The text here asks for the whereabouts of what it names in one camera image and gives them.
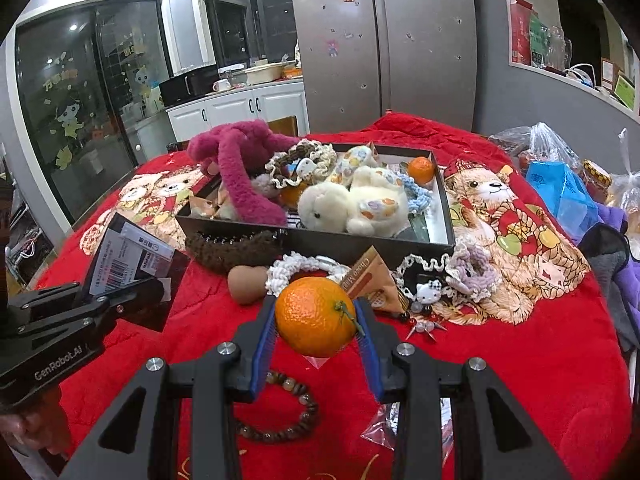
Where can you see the lavender scrunchie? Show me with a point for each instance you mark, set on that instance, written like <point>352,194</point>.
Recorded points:
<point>475,265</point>

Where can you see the glass sliding door with stickers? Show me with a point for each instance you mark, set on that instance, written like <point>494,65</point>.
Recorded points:
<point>75,85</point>

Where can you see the green flat packet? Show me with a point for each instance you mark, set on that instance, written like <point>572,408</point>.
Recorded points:
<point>420,230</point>

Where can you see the white wall shelf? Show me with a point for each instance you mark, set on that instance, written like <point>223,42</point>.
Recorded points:
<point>506,20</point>

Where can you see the dark kitchen window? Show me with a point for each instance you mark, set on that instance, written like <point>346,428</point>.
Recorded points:
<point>250,20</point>

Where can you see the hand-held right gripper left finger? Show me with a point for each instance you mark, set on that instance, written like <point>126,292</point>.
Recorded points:
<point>265,350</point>

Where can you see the silver double-door fridge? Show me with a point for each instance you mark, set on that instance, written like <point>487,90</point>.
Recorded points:
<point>350,60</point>

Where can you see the white kitchen cabinet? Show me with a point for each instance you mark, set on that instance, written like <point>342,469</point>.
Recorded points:
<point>235,105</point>

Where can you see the black microwave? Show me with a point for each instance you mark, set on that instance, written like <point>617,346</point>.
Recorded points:
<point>185,85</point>

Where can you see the person's left hand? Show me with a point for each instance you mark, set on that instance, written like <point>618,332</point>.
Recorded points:
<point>35,425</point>

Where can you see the blue crochet scrunchie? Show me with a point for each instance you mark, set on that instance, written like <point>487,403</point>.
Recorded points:
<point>417,200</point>

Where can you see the small brown plush bear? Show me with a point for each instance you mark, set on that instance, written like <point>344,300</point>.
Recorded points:
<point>202,206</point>

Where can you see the white lace scrunchie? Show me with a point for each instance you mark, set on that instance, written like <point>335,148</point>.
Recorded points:
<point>425,262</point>

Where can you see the small silver star clips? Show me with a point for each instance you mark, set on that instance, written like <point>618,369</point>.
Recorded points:
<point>425,329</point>

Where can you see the clear glass pitcher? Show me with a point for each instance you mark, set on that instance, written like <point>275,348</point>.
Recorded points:
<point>560,47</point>

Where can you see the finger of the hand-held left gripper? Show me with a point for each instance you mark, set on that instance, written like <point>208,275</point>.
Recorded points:
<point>45,302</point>
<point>115,310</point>

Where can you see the clear plastic bag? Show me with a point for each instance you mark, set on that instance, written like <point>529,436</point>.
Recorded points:
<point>540,140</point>

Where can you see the cream casserole pot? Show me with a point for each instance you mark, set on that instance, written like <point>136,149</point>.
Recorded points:
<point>264,74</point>

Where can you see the green paper box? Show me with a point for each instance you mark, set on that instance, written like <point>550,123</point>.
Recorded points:
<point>540,42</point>

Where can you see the blue plastic bag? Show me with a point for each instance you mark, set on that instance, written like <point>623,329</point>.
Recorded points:
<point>560,190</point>

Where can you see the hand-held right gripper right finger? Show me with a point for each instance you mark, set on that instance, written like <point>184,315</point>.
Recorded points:
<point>371,360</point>

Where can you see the purple cloth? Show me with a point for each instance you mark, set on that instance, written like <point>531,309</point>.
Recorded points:
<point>615,220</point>

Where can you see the pink plush toy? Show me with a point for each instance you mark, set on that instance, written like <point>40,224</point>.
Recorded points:
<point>240,160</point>

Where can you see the black card packet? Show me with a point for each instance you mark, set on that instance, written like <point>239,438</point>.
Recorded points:
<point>130,250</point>

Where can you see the brown gourd-shaped sponge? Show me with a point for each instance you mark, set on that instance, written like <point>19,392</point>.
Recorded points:
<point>245,282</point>

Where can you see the tall red gift box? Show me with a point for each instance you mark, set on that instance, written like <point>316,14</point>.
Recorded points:
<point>520,30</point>

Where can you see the white plush rabbit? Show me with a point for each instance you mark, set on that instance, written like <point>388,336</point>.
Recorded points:
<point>330,205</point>

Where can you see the grey cloth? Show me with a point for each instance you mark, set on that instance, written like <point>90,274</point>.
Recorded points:
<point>605,260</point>

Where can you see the green framed sign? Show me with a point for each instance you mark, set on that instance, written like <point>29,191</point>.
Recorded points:
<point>624,91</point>

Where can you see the clear packet of round badges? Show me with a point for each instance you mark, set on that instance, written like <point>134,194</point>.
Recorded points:
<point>380,427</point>

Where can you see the clear bag of bread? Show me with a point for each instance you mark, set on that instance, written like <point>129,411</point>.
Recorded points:
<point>625,190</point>

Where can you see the red printed blanket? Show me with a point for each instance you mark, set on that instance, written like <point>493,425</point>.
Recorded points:
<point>500,385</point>

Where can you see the jar with checkered lid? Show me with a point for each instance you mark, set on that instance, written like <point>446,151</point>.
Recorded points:
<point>597,170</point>

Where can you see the black shallow box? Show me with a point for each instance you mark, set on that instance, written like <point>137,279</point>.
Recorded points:
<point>320,245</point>

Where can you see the white cat hair clip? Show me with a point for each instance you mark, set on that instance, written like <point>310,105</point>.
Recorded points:
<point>430,292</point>
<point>305,167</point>

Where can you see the white braided scrunchie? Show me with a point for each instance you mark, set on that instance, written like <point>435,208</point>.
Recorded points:
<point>280,270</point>

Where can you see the brown triangular carton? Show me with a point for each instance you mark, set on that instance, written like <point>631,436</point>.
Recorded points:
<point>372,275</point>

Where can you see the orange mandarin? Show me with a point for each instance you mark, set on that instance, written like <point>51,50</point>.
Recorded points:
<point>292,196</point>
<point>421,170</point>
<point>310,320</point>

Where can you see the dark knitted band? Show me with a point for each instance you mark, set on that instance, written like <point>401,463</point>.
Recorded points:
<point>240,255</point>

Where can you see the white mug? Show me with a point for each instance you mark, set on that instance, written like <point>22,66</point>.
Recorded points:
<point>221,85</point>

